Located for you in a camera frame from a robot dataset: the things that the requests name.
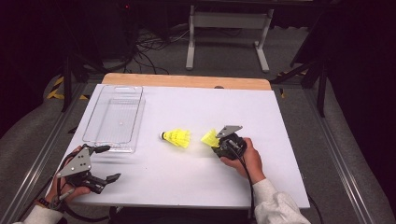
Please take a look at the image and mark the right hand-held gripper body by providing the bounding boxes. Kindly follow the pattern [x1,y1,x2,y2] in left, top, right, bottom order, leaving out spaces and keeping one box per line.
[212,124,248,161]

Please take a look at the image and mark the black metal stand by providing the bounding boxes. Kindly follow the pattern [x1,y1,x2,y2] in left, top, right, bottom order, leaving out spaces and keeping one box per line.
[270,12,332,119]

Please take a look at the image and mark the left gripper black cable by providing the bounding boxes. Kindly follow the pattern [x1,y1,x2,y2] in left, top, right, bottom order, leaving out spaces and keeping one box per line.
[50,153,108,224]

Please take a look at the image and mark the aluminium floor rail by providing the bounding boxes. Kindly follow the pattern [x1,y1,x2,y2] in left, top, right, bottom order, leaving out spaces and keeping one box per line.
[0,92,86,224]
[303,88,378,224]

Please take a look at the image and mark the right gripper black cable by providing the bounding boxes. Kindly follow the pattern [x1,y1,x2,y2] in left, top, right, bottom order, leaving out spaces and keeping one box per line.
[230,144,256,220]

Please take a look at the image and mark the yellow black floor tape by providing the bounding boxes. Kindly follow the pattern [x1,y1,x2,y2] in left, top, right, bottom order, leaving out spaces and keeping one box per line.
[46,76,91,101]

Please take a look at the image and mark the clear plastic container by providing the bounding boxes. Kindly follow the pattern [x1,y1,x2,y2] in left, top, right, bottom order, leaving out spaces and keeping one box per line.
[82,84,147,154]

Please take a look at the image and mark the black tripod stand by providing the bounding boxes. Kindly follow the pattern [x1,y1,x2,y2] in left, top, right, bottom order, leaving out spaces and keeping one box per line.
[60,52,108,113]

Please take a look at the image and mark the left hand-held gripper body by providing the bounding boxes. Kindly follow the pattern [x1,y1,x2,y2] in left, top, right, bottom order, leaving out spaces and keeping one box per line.
[56,144,106,194]

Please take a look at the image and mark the person's right hand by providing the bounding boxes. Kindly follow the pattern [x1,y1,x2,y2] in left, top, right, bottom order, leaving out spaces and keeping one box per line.
[219,137,266,185]

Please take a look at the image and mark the black floor cables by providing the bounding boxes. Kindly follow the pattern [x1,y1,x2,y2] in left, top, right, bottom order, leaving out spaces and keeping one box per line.
[124,26,191,76]

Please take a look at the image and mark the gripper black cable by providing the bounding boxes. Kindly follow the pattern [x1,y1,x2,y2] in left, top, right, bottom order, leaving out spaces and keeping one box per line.
[230,144,256,220]
[50,153,108,224]

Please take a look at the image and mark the person's left hand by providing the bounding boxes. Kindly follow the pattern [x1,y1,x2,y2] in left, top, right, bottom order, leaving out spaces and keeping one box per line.
[46,146,92,203]

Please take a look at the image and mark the dark wristband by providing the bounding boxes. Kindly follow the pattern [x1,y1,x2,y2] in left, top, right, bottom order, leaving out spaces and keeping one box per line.
[33,198,52,210]

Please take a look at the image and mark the white metal stand frame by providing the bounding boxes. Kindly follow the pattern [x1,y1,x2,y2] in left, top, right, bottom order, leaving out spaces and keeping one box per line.
[185,4,275,74]

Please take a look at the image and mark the wooden table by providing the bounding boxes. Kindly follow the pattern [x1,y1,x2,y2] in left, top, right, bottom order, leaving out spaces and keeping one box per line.
[101,73,273,91]

